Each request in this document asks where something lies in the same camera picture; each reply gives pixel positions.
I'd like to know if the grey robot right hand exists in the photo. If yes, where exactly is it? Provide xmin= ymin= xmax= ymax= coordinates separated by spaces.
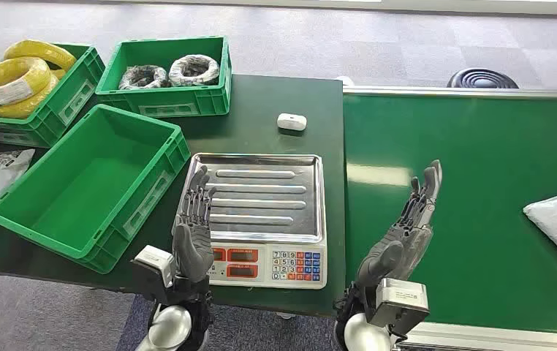
xmin=355 ymin=159 xmax=444 ymax=287

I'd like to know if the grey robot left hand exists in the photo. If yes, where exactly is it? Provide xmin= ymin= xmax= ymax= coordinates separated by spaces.
xmin=171 ymin=165 xmax=218 ymax=284

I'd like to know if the white electronic scale base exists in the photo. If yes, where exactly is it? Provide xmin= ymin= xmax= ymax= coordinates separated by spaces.
xmin=205 ymin=239 xmax=328 ymax=290

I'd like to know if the steel scale tray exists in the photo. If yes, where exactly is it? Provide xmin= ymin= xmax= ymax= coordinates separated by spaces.
xmin=178 ymin=153 xmax=327 ymax=244

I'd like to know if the empty green plastic crate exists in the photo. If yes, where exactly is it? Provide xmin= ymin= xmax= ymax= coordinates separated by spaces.
xmin=0 ymin=104 xmax=192 ymax=275

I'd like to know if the green crate with black coils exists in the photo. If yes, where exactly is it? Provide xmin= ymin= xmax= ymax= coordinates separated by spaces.
xmin=95 ymin=36 xmax=232 ymax=118

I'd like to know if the small white device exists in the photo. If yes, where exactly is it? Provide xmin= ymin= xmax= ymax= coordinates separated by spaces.
xmin=276 ymin=113 xmax=308 ymax=132

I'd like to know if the dark green table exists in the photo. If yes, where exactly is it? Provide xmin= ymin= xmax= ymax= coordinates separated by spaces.
xmin=0 ymin=73 xmax=346 ymax=318

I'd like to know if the black ribbed round object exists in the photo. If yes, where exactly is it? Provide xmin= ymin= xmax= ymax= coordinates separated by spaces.
xmin=447 ymin=67 xmax=520 ymax=90

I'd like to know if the green crate with yellow coils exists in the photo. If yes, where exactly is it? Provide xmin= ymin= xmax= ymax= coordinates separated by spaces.
xmin=0 ymin=43 xmax=106 ymax=148

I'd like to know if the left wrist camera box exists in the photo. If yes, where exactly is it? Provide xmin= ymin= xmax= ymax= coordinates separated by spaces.
xmin=132 ymin=245 xmax=177 ymax=303

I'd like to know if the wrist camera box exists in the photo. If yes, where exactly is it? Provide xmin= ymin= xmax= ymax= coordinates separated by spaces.
xmin=368 ymin=278 xmax=430 ymax=335
xmin=132 ymin=245 xmax=177 ymax=303

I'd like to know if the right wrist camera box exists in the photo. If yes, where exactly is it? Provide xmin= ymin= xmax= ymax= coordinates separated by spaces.
xmin=368 ymin=278 xmax=430 ymax=335

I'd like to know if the wrapped black wire coil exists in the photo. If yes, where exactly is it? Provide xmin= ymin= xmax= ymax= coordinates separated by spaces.
xmin=118 ymin=65 xmax=170 ymax=91
xmin=168 ymin=54 xmax=220 ymax=87

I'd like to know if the yellow wire coil with label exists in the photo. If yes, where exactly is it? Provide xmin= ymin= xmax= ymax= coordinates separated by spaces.
xmin=0 ymin=56 xmax=52 ymax=107

